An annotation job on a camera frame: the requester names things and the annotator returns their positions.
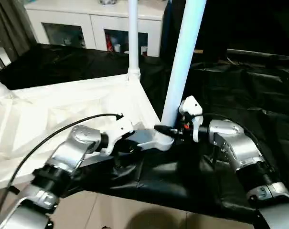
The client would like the grey brown curtain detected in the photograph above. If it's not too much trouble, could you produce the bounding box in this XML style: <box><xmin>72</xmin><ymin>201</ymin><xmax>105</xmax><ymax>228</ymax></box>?
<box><xmin>0</xmin><ymin>0</ymin><xmax>38</xmax><ymax>68</ymax></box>

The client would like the white plastic table top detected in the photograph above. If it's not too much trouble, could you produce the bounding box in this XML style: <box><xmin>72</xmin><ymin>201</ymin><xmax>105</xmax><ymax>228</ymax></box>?
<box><xmin>0</xmin><ymin>73</ymin><xmax>176</xmax><ymax>191</ymax></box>

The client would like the red bottle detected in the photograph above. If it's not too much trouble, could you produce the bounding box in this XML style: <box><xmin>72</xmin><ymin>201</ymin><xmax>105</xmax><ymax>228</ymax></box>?
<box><xmin>106</xmin><ymin>34</ymin><xmax>115</xmax><ymax>51</ymax></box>

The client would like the dark metal bar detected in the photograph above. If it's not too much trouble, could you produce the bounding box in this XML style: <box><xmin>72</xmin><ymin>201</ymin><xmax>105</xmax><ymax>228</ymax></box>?
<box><xmin>226</xmin><ymin>48</ymin><xmax>289</xmax><ymax>62</ymax></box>

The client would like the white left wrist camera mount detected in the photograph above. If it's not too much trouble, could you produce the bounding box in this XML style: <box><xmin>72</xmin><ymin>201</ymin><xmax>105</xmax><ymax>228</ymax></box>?
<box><xmin>102</xmin><ymin>114</ymin><xmax>136</xmax><ymax>157</ymax></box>

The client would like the black mat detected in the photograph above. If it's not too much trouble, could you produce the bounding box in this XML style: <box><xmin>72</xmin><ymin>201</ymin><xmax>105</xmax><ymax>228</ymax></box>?
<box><xmin>0</xmin><ymin>42</ymin><xmax>289</xmax><ymax>225</ymax></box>

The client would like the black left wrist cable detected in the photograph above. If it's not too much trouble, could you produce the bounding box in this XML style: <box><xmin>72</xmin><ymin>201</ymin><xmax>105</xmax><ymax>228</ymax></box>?
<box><xmin>0</xmin><ymin>112</ymin><xmax>125</xmax><ymax>229</ymax></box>

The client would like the white sideboard cabinet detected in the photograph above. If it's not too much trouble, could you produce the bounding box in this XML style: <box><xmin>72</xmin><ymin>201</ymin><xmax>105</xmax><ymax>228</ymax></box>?
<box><xmin>24</xmin><ymin>0</ymin><xmax>164</xmax><ymax>58</ymax></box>

